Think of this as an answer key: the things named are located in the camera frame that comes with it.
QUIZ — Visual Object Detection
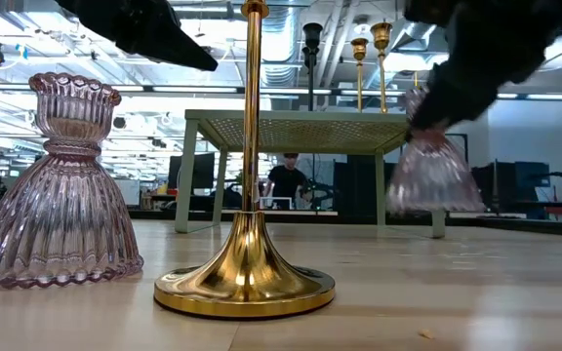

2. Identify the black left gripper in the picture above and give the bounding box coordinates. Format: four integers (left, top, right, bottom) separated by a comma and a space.
54, 0, 219, 72

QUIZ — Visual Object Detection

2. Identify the pink ribbed glass candle holder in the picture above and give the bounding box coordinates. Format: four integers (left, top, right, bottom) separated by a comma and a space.
0, 71, 144, 290
385, 86, 487, 215

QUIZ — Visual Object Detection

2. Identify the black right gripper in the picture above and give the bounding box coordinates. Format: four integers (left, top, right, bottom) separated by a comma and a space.
405, 0, 555, 143

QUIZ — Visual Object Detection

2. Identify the silver ventilation duct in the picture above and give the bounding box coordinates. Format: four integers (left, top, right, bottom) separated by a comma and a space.
260, 4, 301, 89

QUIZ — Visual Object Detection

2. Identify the green perforated metal shelf riser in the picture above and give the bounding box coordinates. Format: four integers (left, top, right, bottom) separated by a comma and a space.
174, 108, 447, 239

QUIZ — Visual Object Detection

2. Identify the gold metal candlestick holder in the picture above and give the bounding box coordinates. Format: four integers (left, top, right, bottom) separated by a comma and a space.
153, 0, 336, 321
369, 21, 393, 114
349, 37, 370, 113

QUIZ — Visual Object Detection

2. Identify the dark computer monitor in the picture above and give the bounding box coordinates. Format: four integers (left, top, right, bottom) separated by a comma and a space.
168, 153, 217, 191

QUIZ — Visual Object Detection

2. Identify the person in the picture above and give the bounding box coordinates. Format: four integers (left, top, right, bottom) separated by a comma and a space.
262, 152, 311, 211

